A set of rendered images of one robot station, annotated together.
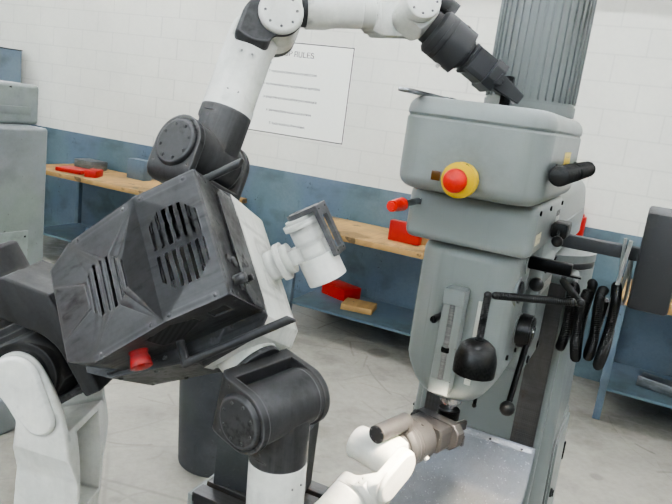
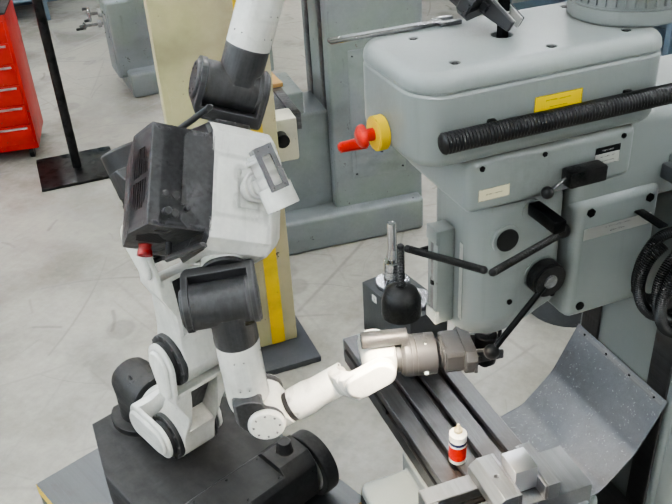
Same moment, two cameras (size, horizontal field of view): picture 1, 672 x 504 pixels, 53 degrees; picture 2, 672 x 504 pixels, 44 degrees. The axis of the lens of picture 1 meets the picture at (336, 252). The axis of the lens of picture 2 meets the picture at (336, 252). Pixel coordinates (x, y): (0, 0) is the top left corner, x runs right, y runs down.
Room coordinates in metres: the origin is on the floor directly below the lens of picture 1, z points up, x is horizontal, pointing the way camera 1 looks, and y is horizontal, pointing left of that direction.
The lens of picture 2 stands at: (0.16, -1.04, 2.31)
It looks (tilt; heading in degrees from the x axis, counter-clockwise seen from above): 31 degrees down; 46
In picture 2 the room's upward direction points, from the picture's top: 4 degrees counter-clockwise
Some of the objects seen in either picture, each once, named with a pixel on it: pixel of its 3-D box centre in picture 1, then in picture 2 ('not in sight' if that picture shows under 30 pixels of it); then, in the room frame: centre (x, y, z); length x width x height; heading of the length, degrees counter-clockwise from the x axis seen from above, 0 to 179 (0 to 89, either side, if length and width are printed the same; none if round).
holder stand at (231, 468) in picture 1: (267, 448); (404, 319); (1.52, 0.10, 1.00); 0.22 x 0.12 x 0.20; 75
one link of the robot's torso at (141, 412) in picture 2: not in sight; (176, 417); (1.07, 0.59, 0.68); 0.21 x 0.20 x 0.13; 87
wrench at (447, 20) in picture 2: (426, 94); (394, 29); (1.24, -0.12, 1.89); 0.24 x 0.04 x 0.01; 156
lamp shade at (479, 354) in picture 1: (476, 355); (401, 298); (1.08, -0.26, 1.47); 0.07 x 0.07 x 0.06
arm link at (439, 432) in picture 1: (422, 435); (442, 352); (1.26, -0.23, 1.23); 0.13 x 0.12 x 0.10; 51
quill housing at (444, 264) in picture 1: (467, 315); (492, 247); (1.33, -0.29, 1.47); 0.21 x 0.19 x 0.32; 66
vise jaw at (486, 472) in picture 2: not in sight; (494, 483); (1.21, -0.40, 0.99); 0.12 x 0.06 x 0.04; 63
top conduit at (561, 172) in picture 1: (573, 171); (565, 115); (1.30, -0.43, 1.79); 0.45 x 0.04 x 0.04; 156
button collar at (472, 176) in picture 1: (459, 180); (378, 132); (1.12, -0.19, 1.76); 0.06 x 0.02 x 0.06; 66
